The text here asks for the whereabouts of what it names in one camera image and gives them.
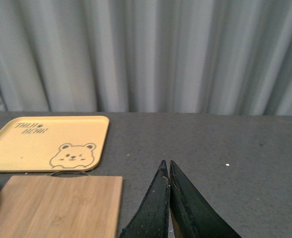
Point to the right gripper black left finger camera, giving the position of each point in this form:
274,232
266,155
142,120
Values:
152,217

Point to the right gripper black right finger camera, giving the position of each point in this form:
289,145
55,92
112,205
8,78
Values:
192,216

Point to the wooden cutting board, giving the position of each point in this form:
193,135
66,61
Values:
53,207

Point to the yellow bear tray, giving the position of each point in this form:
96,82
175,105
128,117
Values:
49,144

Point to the grey curtain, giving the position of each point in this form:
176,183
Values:
221,57

